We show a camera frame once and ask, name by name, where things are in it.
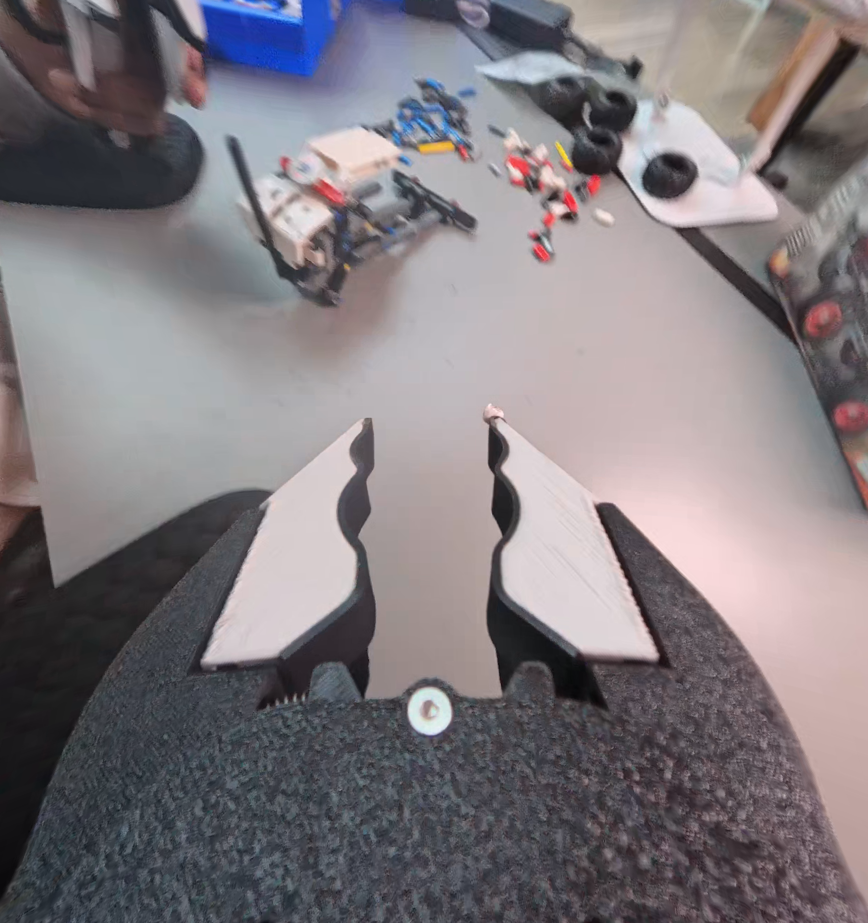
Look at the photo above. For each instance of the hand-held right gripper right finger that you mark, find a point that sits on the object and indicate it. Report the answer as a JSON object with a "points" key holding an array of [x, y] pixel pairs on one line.
{"points": [[571, 577]]}

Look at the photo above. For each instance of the white book stand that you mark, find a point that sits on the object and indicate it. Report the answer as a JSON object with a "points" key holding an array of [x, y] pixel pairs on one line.
{"points": [[701, 180]]}

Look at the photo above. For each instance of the pile of red white parts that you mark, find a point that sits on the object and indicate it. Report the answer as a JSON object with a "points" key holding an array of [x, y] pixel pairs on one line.
{"points": [[549, 187]]}

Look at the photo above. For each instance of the black adapter box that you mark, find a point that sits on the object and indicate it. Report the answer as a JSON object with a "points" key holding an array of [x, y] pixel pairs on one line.
{"points": [[531, 18]]}

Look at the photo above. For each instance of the white black toy truck chassis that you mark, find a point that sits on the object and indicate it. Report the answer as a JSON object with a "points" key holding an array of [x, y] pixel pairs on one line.
{"points": [[311, 202]]}

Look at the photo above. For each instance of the pile of blue black pins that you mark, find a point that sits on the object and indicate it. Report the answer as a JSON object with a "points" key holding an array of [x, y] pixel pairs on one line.
{"points": [[427, 119]]}

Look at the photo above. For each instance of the white sticker sheet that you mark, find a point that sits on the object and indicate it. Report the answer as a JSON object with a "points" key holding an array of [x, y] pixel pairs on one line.
{"points": [[528, 68]]}

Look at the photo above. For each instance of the yellow toy axle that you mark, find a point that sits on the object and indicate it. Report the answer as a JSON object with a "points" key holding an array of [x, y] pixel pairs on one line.
{"points": [[435, 148]]}

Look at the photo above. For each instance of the blue plastic bin with tag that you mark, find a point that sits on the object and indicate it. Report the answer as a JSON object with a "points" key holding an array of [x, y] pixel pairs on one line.
{"points": [[268, 36]]}

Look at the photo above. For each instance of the small pale sticker scrap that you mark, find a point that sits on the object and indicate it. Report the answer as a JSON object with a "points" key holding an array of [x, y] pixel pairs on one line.
{"points": [[493, 413]]}

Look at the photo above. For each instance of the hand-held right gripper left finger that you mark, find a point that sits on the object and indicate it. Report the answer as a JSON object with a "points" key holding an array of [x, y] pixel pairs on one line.
{"points": [[297, 577]]}

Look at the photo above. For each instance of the grey desk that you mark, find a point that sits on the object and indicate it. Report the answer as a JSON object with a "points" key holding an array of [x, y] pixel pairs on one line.
{"points": [[405, 346]]}

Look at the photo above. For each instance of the black toy tyre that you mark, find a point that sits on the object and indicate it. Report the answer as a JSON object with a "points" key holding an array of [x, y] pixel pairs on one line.
{"points": [[562, 97], [614, 108], [668, 177], [596, 153]]}

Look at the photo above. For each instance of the printed toy truck box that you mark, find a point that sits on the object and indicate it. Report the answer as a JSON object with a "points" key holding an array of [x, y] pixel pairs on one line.
{"points": [[845, 324]]}

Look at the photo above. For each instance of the person's left hand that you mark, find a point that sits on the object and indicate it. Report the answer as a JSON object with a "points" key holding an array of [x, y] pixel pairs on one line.
{"points": [[88, 104]]}

